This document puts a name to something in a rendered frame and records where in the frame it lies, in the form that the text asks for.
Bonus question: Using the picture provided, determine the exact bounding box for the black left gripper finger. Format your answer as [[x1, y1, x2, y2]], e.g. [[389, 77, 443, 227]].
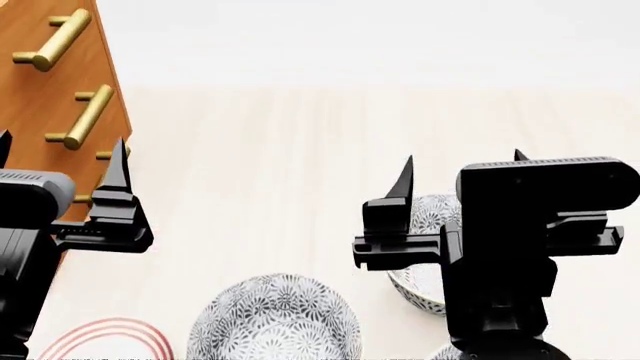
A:
[[89, 137, 150, 227], [0, 129, 13, 171]]

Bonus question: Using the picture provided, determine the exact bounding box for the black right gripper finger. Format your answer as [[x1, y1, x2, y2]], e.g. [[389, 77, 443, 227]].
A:
[[361, 154, 416, 240], [513, 148, 609, 231]]

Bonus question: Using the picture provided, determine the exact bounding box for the wooden cabinet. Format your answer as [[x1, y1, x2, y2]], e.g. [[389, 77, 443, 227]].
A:
[[0, 0, 134, 272]]

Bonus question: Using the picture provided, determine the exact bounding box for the white plate with red rings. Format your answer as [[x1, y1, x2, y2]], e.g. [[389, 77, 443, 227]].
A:
[[38, 316, 175, 360]]

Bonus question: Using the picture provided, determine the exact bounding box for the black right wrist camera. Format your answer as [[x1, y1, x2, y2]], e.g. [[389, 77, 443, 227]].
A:
[[456, 156, 640, 225]]

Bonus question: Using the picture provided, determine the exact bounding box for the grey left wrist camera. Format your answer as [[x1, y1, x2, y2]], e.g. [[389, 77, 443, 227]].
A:
[[0, 168, 77, 228]]

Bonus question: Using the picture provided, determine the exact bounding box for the gold bar drawer handle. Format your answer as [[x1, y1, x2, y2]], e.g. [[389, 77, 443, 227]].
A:
[[73, 143, 133, 206], [44, 84, 116, 152], [12, 7, 93, 73]]

